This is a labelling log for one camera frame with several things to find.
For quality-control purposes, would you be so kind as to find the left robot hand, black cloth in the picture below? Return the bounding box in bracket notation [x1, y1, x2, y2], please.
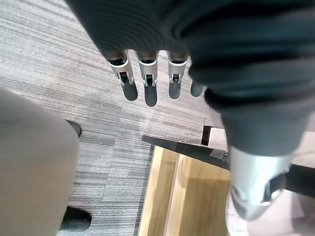
[65, 0, 315, 222]

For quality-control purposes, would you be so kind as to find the silver grey robot leg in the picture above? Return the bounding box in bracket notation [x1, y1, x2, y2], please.
[0, 87, 81, 236]

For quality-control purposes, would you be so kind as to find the dark robot foot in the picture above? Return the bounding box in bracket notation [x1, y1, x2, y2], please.
[59, 206, 93, 232]

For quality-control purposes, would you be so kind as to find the wooden shoe rack, black frame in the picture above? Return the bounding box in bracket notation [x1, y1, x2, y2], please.
[137, 134, 315, 236]

